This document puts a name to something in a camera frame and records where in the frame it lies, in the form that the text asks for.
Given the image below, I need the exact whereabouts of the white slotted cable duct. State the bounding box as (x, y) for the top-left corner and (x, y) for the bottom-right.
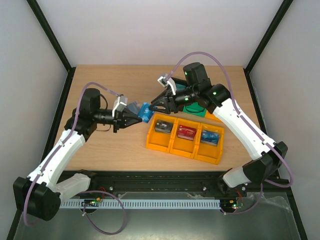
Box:
(59, 198), (221, 210)

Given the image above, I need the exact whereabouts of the black VIP card stack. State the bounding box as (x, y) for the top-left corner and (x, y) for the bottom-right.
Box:
(154, 119), (174, 134)

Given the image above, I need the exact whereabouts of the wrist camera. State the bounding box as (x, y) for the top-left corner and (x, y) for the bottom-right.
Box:
(112, 94), (128, 117)
(157, 74), (177, 96)

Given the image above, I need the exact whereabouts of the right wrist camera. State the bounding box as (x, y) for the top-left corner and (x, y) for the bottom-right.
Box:
(157, 74), (177, 96)

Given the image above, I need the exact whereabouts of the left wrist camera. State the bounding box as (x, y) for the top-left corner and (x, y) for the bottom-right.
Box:
(112, 94), (128, 117)

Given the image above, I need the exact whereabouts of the green bin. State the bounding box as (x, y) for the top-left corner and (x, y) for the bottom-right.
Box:
(183, 102), (207, 118)

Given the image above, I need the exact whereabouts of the red VIP card stack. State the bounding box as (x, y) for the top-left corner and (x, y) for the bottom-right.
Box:
(177, 125), (197, 141)

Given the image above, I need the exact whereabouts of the black frame post right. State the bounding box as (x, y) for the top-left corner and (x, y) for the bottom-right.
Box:
(244, 0), (295, 73)

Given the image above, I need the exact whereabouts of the yellow bin lower middle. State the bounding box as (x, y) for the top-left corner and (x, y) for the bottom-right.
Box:
(169, 118), (201, 159)

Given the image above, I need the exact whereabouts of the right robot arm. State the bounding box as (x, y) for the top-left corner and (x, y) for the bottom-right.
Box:
(149, 62), (288, 196)

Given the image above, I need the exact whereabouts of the black frame post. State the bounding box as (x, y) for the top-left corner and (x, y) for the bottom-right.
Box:
(244, 0), (295, 73)
(26, 0), (76, 73)

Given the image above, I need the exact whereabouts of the blue credit card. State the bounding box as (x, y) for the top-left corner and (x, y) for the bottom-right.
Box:
(137, 102), (155, 123)

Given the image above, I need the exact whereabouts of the black bin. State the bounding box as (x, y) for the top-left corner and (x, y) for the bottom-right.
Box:
(172, 77), (188, 87)

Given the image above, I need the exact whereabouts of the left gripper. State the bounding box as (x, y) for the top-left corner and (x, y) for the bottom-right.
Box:
(93, 108), (143, 133)

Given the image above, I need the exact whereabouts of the yellow bin upper right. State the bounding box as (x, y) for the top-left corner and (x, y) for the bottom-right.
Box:
(204, 112), (221, 122)

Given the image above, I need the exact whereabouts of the black frame post left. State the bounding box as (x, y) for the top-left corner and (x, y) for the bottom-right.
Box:
(26, 0), (76, 73)

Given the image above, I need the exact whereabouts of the blue VIP card stack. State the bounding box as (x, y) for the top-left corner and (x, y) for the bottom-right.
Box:
(200, 130), (220, 146)

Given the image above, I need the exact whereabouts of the yellow bin lower right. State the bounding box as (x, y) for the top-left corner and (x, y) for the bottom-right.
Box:
(194, 123), (225, 165)

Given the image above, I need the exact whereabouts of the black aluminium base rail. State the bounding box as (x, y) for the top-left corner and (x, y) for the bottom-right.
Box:
(59, 170), (293, 198)

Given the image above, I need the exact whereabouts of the yellow bin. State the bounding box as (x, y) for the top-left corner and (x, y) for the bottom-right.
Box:
(169, 118), (201, 159)
(204, 112), (221, 122)
(194, 123), (225, 165)
(146, 113), (178, 153)

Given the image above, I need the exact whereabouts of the yellow bin lower left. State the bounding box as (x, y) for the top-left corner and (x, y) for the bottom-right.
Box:
(146, 113), (178, 153)

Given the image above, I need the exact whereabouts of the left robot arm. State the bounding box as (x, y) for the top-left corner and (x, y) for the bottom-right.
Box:
(13, 87), (142, 221)

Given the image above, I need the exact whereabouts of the teal card stack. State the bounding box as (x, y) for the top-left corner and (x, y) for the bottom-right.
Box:
(176, 84), (186, 91)

